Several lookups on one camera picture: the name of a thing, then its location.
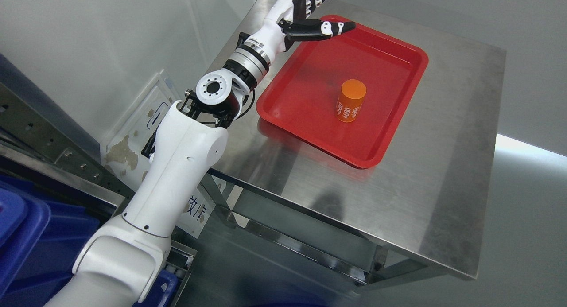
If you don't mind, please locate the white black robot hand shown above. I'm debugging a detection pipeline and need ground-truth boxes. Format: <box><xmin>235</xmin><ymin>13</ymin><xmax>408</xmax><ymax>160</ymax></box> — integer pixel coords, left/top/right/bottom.
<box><xmin>265</xmin><ymin>0</ymin><xmax>357</xmax><ymax>53</ymax></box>

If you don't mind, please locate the orange cylindrical capacitor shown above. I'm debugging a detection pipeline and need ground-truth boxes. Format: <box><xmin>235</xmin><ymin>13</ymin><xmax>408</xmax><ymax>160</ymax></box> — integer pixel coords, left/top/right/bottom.
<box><xmin>336</xmin><ymin>79</ymin><xmax>367</xmax><ymax>123</ymax></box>

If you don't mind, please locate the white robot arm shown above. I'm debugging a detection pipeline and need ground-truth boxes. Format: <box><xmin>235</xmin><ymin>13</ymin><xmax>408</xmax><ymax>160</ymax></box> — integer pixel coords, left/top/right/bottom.
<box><xmin>47</xmin><ymin>101</ymin><xmax>228</xmax><ymax>307</ymax></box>

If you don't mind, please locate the white shelf sign plate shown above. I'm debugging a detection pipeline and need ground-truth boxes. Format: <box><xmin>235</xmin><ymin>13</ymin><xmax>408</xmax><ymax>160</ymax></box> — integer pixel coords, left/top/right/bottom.
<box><xmin>101</xmin><ymin>70</ymin><xmax>228</xmax><ymax>237</ymax></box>

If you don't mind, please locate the steel shelf rack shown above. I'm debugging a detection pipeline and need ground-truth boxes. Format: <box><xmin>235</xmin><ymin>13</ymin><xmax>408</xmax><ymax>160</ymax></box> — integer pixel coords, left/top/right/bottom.
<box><xmin>0</xmin><ymin>81</ymin><xmax>198</xmax><ymax>307</ymax></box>

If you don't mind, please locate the red plastic tray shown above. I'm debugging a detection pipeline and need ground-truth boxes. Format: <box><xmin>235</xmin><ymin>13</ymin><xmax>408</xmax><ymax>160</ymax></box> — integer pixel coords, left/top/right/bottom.
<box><xmin>256</xmin><ymin>23</ymin><xmax>429</xmax><ymax>168</ymax></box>

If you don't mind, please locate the stainless steel table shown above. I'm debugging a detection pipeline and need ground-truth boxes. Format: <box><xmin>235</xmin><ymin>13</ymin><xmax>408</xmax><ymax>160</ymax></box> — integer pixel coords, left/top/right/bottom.
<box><xmin>199</xmin><ymin>0</ymin><xmax>506</xmax><ymax>289</ymax></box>

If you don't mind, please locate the blue bin lower right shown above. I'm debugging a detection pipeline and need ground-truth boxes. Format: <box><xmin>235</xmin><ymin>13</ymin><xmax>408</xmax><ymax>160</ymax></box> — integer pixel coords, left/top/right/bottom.
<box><xmin>0</xmin><ymin>201</ymin><xmax>180</xmax><ymax>307</ymax></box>

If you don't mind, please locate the large blue bin right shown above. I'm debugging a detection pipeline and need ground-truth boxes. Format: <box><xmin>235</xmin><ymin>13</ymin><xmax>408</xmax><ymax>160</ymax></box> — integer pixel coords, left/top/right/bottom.
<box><xmin>0</xmin><ymin>188</ymin><xmax>50</xmax><ymax>295</ymax></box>

